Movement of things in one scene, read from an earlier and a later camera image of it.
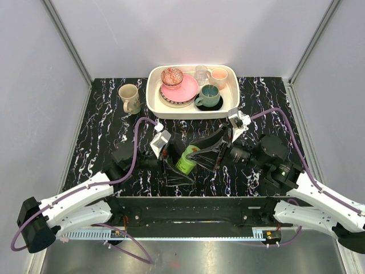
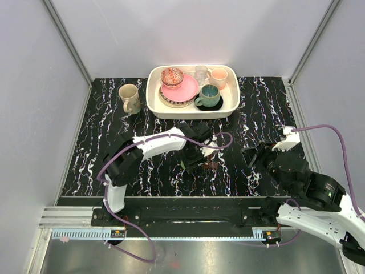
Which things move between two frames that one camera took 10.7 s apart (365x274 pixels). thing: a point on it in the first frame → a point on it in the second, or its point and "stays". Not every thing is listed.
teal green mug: x=210 y=96 stays
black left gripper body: x=150 y=162 → x=192 y=158
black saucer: x=210 y=108 stays
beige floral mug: x=129 y=93 stays
